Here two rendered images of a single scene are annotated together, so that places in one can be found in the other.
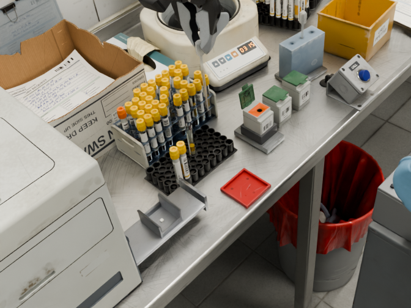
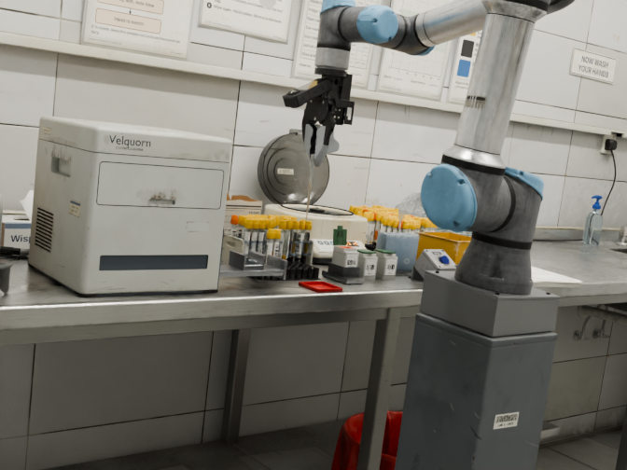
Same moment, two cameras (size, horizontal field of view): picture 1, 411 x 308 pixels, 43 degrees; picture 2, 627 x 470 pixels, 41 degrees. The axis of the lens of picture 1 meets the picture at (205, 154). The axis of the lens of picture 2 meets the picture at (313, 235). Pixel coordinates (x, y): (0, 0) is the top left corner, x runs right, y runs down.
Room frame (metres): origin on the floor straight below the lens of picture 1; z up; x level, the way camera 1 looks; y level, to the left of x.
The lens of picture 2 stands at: (-1.13, -0.06, 1.23)
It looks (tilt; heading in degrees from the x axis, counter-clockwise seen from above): 8 degrees down; 1
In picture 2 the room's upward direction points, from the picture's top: 7 degrees clockwise
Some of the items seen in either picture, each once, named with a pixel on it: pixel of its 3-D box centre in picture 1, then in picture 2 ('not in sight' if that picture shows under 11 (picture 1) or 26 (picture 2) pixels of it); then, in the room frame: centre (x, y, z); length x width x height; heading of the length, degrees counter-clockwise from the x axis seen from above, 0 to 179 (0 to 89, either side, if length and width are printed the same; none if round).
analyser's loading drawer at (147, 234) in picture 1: (151, 227); (237, 264); (0.54, 0.11, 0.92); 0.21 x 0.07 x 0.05; 129
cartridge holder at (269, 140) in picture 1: (259, 131); (343, 272); (0.76, -0.11, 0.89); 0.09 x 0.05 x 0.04; 40
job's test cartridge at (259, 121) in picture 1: (258, 121); (344, 260); (0.76, -0.11, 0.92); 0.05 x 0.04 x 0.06; 40
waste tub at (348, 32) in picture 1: (355, 25); (451, 255); (1.04, -0.40, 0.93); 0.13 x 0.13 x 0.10; 44
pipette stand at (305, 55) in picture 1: (301, 57); (396, 253); (0.95, -0.25, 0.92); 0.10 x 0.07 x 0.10; 121
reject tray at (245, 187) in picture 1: (245, 187); (320, 286); (0.63, -0.07, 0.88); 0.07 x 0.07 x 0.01; 39
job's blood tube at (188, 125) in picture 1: (191, 143); (284, 252); (0.72, 0.02, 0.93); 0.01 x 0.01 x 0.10
